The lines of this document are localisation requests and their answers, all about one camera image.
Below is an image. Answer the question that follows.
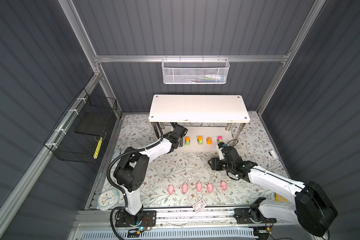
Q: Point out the orange toy bulldozer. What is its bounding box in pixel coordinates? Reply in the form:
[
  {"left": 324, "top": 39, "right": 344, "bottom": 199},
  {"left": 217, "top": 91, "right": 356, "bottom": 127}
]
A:
[{"left": 207, "top": 137, "right": 213, "bottom": 145}]

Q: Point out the orange green mixer toy truck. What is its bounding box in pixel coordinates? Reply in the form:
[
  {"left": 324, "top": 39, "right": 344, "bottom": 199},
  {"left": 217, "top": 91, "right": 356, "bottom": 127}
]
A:
[{"left": 197, "top": 136, "right": 204, "bottom": 145}]

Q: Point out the pink toy pig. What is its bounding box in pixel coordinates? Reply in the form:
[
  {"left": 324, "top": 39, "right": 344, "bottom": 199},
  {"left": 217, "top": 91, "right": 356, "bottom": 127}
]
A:
[
  {"left": 182, "top": 184, "right": 189, "bottom": 194},
  {"left": 207, "top": 183, "right": 214, "bottom": 193},
  {"left": 168, "top": 185, "right": 175, "bottom": 195},
  {"left": 197, "top": 182, "right": 203, "bottom": 192},
  {"left": 221, "top": 181, "right": 228, "bottom": 191}
]

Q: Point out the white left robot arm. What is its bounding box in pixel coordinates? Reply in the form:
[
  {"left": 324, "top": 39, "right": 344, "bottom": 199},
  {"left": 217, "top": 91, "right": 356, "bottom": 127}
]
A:
[{"left": 106, "top": 123, "right": 188, "bottom": 218}]

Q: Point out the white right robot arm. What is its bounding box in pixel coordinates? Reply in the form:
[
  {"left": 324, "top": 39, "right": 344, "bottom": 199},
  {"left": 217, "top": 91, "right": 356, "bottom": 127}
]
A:
[{"left": 208, "top": 143, "right": 338, "bottom": 237}]

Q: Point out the white two-tier shelf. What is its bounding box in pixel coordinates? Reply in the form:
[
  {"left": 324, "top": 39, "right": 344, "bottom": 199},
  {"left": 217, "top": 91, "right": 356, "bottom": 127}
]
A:
[{"left": 149, "top": 95, "right": 250, "bottom": 152}]

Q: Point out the red white card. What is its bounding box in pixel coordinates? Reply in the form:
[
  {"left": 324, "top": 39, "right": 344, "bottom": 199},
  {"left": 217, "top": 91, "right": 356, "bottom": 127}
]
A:
[{"left": 192, "top": 199, "right": 207, "bottom": 213}]

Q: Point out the yellow plastic grid tray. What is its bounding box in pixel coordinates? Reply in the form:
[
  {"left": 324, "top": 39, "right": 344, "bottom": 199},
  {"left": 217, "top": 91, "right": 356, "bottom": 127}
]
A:
[{"left": 275, "top": 194, "right": 290, "bottom": 203}]

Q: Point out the yellow green marker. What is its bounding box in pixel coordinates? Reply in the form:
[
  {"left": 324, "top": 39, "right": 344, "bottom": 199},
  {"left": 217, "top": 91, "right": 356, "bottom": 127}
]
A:
[{"left": 93, "top": 137, "right": 103, "bottom": 160}]

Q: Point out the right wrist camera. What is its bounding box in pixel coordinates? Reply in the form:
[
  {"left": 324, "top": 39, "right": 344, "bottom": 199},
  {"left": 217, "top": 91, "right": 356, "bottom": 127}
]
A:
[{"left": 217, "top": 142, "right": 227, "bottom": 152}]

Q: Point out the white wire basket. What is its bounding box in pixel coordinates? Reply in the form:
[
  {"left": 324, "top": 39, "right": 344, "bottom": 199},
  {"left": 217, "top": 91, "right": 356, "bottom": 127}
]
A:
[{"left": 161, "top": 58, "right": 230, "bottom": 85}]

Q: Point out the white round wall clock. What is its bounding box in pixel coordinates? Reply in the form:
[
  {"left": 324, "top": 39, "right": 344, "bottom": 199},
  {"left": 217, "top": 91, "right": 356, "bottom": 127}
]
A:
[{"left": 97, "top": 188, "right": 120, "bottom": 211}]

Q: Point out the black wire basket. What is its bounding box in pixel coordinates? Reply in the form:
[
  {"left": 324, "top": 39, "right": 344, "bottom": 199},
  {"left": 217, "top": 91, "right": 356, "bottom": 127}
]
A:
[{"left": 44, "top": 90, "right": 119, "bottom": 164}]

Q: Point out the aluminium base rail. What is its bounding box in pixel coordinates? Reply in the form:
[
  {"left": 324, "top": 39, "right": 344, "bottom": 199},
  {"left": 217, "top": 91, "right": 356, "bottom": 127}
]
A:
[{"left": 73, "top": 201, "right": 300, "bottom": 229}]

